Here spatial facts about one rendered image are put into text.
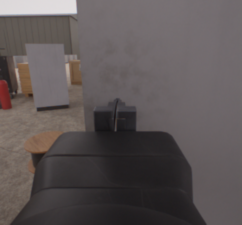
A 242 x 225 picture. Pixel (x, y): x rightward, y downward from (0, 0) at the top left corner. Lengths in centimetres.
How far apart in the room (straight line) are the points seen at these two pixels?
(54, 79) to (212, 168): 319
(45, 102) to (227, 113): 329
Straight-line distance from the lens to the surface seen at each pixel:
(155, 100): 17
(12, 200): 161
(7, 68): 461
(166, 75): 17
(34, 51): 330
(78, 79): 598
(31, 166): 186
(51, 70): 329
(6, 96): 387
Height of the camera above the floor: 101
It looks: 17 degrees down
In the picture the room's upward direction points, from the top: straight up
